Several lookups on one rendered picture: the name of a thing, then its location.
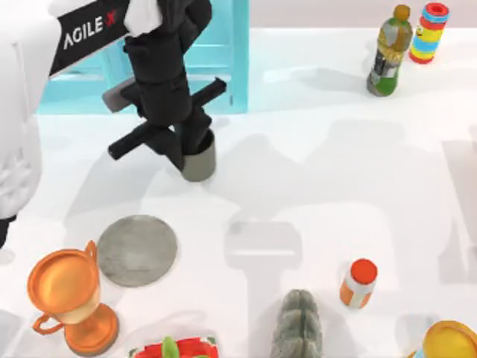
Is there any pale grey rounded box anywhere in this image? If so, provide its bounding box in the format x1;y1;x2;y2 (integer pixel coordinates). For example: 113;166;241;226
101;77;141;113

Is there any light blue rack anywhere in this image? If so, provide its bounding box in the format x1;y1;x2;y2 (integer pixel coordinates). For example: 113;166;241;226
37;0;250;116

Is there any stack of coloured rings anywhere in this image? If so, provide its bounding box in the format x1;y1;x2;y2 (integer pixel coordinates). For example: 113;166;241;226
408;1;451;66

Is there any grey round coaster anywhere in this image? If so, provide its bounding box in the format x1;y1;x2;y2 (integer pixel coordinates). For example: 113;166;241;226
96;214;179;288

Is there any red plant pot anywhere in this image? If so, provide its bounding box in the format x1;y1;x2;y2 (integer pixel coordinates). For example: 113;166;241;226
128;335;221;358

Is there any green bottle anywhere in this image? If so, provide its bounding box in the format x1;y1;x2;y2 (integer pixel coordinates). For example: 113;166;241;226
366;4;414;98

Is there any orange trophy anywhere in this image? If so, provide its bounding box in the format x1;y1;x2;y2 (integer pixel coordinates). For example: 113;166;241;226
26;240;121;357

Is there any white bottle with orange cap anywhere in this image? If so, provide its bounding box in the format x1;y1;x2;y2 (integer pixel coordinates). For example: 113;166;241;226
338;258;379;310

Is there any yellow and blue cup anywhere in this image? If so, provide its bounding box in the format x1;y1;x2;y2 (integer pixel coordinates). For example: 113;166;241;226
407;319;477;358

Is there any grey bread loaf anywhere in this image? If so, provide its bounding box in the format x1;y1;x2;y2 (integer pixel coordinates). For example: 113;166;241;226
268;289;324;358

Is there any grey cup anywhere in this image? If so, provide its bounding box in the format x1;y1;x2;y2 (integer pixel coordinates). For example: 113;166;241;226
181;128;218;183

